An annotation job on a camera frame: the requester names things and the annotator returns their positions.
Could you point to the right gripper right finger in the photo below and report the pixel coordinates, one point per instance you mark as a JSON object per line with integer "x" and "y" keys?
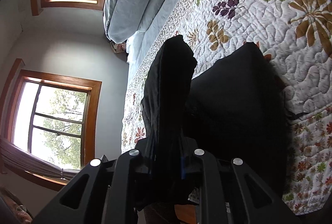
{"x": 234, "y": 195}

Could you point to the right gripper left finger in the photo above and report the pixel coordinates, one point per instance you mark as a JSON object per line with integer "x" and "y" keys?
{"x": 100, "y": 193}

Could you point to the black pants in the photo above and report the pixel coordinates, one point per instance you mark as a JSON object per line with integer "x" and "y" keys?
{"x": 232, "y": 110}

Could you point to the person head with glasses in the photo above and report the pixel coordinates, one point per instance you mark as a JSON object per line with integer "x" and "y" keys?
{"x": 18, "y": 209}

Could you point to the crumpled clothes beside bed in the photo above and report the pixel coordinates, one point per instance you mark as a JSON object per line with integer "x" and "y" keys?
{"x": 118, "y": 47}

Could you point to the light blue bed sheet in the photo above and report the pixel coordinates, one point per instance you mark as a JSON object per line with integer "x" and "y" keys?
{"x": 139, "y": 44}

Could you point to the floral quilted bedspread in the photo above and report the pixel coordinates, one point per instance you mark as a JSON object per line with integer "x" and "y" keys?
{"x": 296, "y": 37}

